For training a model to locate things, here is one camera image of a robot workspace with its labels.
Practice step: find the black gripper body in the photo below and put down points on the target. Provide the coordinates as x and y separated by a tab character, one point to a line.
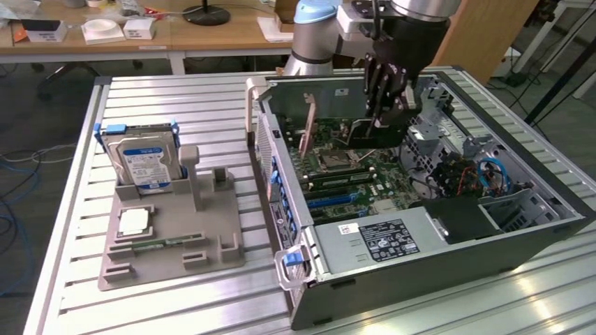
412	42

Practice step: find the black graphics card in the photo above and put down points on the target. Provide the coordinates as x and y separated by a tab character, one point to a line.
377	137

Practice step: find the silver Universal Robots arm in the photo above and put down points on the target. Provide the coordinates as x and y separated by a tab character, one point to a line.
312	38

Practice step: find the metal drive cage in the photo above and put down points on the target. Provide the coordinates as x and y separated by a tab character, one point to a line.
428	139

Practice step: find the wooden cabinet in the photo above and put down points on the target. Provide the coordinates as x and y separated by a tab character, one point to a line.
488	42

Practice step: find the CPU socket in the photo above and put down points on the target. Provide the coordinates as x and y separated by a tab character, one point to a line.
334	160

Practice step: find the green motherboard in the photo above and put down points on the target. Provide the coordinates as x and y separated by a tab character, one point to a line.
372	188

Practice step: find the installed RAM stick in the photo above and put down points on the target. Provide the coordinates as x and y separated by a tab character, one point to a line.
340	182

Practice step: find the white paper booklets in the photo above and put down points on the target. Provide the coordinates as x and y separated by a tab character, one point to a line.
274	33

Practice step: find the blue expansion slot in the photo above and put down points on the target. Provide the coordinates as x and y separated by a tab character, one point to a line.
328	201

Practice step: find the black plastic shroud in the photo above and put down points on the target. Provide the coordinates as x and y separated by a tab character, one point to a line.
456	216

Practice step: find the wooden desk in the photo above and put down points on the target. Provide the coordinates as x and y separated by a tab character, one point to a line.
209	42

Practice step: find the white side table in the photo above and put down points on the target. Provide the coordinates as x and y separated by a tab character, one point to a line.
584	70

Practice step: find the grey disk bay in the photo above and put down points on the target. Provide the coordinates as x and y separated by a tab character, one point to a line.
516	209

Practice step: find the black round lamp base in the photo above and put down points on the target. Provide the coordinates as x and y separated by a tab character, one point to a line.
206	15

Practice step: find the grey power supply unit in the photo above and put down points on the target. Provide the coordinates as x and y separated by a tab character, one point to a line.
340	251

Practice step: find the black open PC case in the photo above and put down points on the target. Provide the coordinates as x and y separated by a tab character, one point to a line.
418	279

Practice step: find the plain white box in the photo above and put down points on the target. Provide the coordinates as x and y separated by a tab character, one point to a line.
138	29

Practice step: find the hard disk with blue caddy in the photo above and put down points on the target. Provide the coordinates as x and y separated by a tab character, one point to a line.
138	164

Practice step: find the grey parts rack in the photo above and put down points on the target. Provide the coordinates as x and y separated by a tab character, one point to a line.
172	223

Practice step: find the white box with round dish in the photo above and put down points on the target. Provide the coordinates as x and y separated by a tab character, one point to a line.
102	31

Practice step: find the green loose RAM stick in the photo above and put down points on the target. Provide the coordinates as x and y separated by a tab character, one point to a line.
157	242

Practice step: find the silver CPU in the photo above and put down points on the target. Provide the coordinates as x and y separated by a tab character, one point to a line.
132	223

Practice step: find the black office chair base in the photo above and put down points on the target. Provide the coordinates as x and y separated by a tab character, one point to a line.
56	75

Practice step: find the white box with black lid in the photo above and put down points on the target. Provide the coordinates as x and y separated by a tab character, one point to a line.
44	31

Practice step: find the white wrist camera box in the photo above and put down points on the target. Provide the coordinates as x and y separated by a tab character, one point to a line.
350	21

